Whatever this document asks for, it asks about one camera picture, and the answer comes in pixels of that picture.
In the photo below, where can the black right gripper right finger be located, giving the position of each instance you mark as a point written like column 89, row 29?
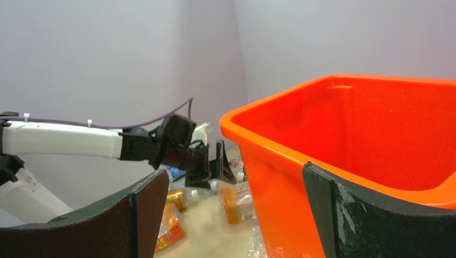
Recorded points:
column 355, row 221

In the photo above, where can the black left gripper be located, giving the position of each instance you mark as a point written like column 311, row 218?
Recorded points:
column 195, row 162

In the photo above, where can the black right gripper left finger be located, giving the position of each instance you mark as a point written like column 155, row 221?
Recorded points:
column 124, row 224

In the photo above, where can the orange label clear bottle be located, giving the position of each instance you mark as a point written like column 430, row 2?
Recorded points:
column 237, row 202

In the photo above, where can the orange plastic bin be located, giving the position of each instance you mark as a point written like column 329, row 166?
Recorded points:
column 390, row 134

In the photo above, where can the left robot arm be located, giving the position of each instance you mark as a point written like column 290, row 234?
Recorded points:
column 178, row 142

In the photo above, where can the small clear white-cap bottle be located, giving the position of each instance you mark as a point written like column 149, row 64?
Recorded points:
column 237, row 167

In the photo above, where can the crushed orange label bottle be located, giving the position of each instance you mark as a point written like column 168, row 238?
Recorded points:
column 171, row 229

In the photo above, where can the blue pepsi label bottle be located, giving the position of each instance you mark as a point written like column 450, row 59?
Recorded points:
column 174, row 174

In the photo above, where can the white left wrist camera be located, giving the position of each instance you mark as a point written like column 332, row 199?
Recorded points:
column 200, row 135

